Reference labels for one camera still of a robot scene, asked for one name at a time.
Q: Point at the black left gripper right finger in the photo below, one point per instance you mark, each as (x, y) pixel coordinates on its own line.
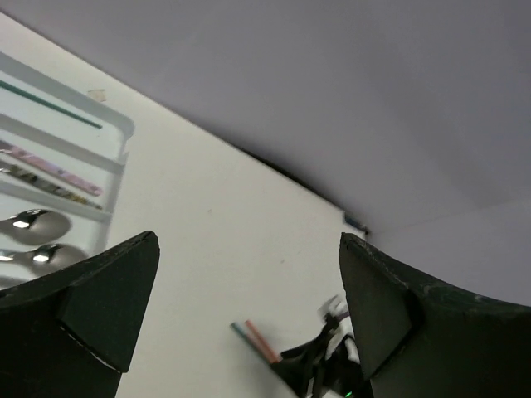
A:
(418, 336)

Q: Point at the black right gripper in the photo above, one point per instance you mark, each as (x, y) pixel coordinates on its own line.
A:
(327, 363)

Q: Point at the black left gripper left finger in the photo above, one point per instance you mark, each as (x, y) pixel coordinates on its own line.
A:
(72, 333)

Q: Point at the green handled spoon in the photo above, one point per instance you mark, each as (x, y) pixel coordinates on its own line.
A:
(50, 257)

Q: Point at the pink handled spoon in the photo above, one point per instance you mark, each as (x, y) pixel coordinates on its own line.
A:
(36, 226)

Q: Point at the pink handled knife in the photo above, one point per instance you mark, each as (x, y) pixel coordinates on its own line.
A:
(50, 168)

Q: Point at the teal chopstick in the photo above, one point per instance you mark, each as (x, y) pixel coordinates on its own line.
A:
(250, 342)
(43, 102)

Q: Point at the orange chopstick upper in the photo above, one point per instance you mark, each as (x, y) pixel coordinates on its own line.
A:
(265, 347)

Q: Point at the white cutlery tray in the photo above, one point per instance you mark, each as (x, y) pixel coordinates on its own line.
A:
(96, 155)

